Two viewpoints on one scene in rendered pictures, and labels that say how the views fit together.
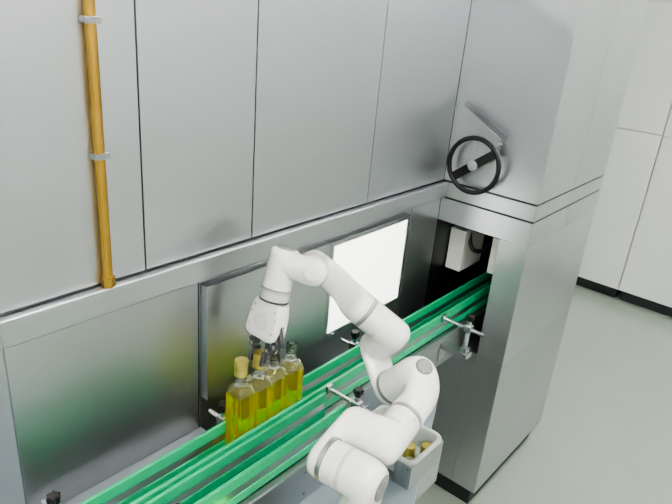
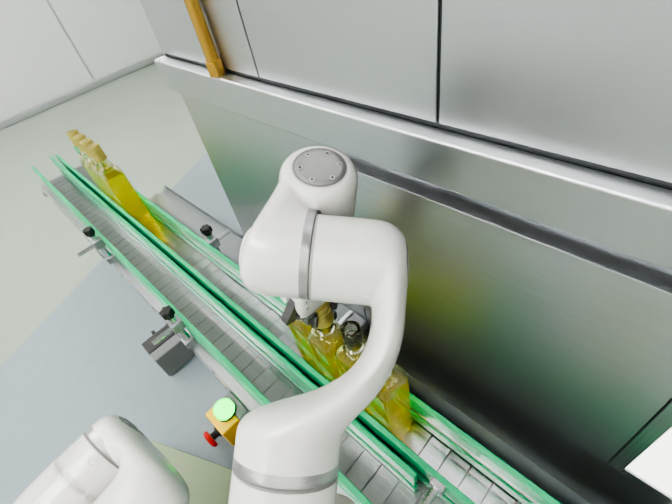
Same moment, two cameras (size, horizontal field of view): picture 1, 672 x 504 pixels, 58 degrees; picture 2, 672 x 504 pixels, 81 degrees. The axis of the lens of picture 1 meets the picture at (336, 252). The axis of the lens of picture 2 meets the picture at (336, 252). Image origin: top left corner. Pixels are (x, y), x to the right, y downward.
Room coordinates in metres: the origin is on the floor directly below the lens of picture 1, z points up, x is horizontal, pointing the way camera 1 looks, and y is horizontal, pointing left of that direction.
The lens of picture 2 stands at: (1.45, -0.18, 1.62)
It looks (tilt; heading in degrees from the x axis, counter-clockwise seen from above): 45 degrees down; 104
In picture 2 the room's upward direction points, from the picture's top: 13 degrees counter-clockwise
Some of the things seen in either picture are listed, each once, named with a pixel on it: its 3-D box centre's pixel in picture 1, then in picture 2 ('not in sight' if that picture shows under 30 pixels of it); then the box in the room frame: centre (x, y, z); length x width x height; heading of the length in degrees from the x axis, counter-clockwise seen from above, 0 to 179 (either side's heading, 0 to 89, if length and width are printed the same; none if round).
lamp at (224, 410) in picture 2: not in sight; (223, 408); (1.05, 0.14, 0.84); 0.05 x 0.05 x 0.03
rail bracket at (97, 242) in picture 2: not in sight; (93, 250); (0.57, 0.55, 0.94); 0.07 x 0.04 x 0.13; 51
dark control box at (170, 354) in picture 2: not in sight; (168, 349); (0.83, 0.31, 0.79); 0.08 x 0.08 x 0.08; 51
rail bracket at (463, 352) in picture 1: (460, 340); not in sight; (1.93, -0.48, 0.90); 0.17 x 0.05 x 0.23; 51
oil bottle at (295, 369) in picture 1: (288, 390); (387, 401); (1.41, 0.10, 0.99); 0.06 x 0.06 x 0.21; 51
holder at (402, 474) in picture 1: (387, 441); not in sight; (1.47, -0.20, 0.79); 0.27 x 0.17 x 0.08; 51
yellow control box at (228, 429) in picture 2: not in sight; (231, 419); (1.05, 0.14, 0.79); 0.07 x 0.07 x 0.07; 51
